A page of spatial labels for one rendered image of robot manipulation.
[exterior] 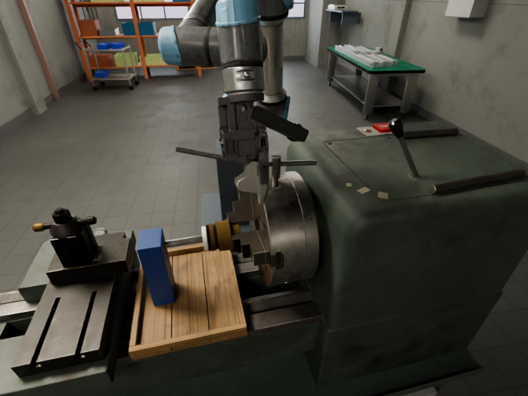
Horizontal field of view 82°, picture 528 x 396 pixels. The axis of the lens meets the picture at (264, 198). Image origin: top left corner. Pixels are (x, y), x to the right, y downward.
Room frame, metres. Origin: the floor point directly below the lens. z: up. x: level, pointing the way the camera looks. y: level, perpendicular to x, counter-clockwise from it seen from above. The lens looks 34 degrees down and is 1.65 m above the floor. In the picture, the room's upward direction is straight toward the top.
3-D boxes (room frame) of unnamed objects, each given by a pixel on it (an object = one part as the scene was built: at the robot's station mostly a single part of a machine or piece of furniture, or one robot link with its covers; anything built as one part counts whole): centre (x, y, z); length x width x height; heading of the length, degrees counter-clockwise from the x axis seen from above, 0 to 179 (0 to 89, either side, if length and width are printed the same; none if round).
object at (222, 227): (0.66, 0.11, 1.08); 0.09 x 0.09 x 0.09; 13
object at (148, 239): (0.61, 0.30, 1.00); 0.08 x 0.06 x 0.23; 13
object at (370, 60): (5.78, -1.80, 0.43); 2.33 x 0.87 x 0.86; 5
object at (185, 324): (0.63, 0.23, 0.89); 0.36 x 0.30 x 0.04; 13
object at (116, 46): (6.63, 3.12, 0.44); 0.92 x 0.53 x 0.88; 99
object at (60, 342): (0.58, 0.52, 0.95); 0.43 x 0.18 x 0.04; 13
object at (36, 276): (0.59, 0.57, 0.90); 0.53 x 0.30 x 0.06; 13
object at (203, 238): (0.63, 0.22, 1.08); 0.13 x 0.07 x 0.07; 103
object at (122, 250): (0.65, 0.50, 1.00); 0.20 x 0.10 x 0.05; 103
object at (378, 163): (0.81, -0.42, 1.06); 0.59 x 0.48 x 0.39; 103
